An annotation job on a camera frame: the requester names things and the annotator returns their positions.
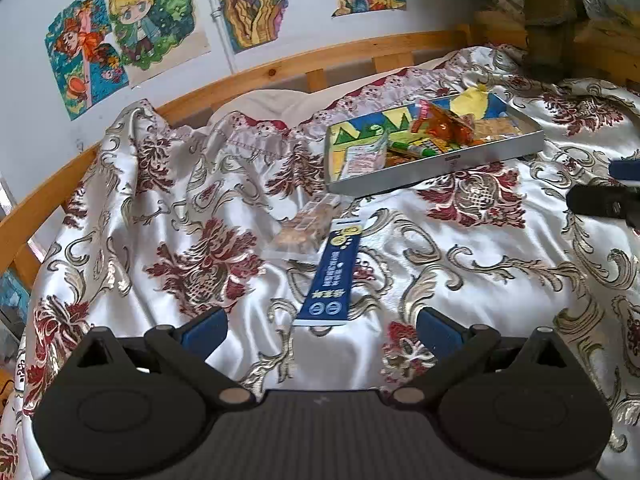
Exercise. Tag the wall poster with swirly pattern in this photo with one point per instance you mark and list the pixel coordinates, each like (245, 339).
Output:
(255, 5)

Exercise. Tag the white snack packet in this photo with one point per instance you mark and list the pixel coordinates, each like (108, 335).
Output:
(361, 161)

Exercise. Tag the long blue snack packet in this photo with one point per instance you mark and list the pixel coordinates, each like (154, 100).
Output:
(327, 280)

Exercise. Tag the white red floral blanket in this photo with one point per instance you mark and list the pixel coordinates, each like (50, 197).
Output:
(150, 210)

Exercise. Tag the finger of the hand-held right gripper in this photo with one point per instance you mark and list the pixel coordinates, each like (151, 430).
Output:
(600, 201)
(626, 170)

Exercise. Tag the white wall pipe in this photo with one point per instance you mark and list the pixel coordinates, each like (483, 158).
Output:
(220, 20)

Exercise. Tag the wall poster with blond figure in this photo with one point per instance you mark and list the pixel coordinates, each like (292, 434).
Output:
(150, 20)

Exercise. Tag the clear plastic bag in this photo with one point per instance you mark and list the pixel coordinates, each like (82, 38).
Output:
(612, 2)

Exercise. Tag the silver tray with colourful drawing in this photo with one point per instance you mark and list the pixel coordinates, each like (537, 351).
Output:
(435, 171)

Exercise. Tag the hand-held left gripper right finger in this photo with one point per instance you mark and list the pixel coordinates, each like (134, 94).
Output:
(440, 332)

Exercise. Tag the wall poster with orange-haired figure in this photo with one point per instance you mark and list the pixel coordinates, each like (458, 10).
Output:
(80, 60)

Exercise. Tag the beige cracker packet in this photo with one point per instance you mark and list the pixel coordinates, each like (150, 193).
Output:
(497, 127)

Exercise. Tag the wooden bed frame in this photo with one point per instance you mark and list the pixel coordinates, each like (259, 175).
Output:
(200, 96)

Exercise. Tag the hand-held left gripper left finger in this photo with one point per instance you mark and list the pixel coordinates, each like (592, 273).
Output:
(205, 331)

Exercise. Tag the dark cloth pile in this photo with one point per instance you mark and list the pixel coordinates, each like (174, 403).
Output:
(547, 20)

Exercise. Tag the clear snack packet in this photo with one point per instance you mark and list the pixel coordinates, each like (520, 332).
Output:
(300, 230)

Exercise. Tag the orange snack packet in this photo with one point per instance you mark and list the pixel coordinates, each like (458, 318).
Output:
(445, 122)

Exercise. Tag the white bed sheet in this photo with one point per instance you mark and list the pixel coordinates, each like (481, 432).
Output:
(270, 102)

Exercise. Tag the small brown snack packet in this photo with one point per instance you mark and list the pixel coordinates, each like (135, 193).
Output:
(400, 160)

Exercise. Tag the colourful box beside bed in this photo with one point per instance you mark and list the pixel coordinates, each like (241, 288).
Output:
(12, 305)

